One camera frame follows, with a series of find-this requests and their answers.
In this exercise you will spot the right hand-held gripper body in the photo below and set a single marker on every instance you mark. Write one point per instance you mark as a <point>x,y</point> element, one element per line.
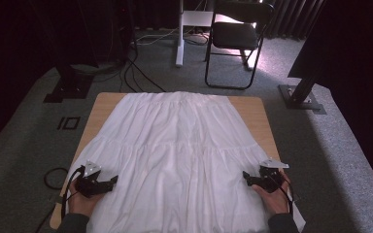
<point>268,178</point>

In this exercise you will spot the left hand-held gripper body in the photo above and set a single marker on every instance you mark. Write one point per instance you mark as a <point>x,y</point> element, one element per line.
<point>89,183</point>

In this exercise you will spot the white pleated skirt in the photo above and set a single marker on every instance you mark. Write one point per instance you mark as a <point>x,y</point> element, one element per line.
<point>181,155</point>

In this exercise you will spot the person's left hand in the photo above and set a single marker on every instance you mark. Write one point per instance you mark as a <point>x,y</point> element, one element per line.
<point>82,204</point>

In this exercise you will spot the person's right hand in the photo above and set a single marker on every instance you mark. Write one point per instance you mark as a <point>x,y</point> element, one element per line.
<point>273,200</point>

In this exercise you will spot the grey tape strip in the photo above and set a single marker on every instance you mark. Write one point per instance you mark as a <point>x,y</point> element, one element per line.
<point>57,200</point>

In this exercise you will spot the black stand with grey base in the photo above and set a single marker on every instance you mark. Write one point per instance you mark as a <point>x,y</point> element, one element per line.
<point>301,97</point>

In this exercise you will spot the black stand with square base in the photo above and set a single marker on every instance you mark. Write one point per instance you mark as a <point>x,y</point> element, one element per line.
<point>69,87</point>

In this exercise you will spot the black folding chair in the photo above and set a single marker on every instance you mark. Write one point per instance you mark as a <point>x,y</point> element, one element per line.
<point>234,35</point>

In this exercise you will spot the dark curtain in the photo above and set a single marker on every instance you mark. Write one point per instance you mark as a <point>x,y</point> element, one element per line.
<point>291,19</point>

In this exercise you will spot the white desk frame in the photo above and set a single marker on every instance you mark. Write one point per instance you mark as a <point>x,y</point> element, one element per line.
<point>180,39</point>

